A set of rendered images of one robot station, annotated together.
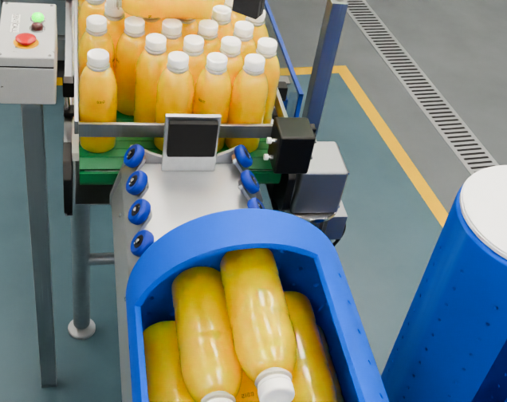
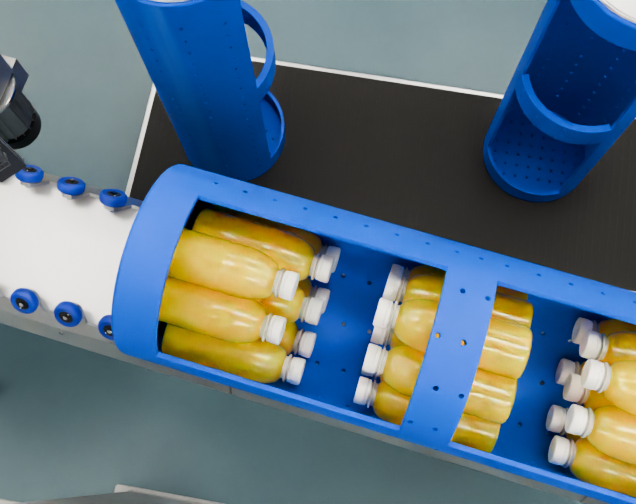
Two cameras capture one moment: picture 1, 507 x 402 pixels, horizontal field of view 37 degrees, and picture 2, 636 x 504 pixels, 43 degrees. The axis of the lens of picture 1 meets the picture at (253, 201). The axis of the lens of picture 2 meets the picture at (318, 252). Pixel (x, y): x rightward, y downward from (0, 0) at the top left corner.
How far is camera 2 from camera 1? 0.50 m
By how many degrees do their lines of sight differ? 41
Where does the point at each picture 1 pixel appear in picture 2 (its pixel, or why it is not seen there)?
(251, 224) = (152, 238)
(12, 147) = not seen: outside the picture
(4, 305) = not seen: outside the picture
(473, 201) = not seen: outside the picture
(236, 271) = (174, 265)
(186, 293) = (163, 309)
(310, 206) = not seen: outside the picture
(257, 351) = (258, 286)
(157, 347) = (188, 347)
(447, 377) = (230, 83)
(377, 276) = (18, 24)
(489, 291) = (211, 21)
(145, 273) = (137, 338)
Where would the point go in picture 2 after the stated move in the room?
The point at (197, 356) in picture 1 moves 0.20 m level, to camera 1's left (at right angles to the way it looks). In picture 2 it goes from (229, 327) to (140, 454)
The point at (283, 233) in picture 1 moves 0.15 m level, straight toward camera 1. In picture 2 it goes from (171, 215) to (262, 284)
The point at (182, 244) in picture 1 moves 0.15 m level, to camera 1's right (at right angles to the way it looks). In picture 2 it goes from (138, 302) to (207, 209)
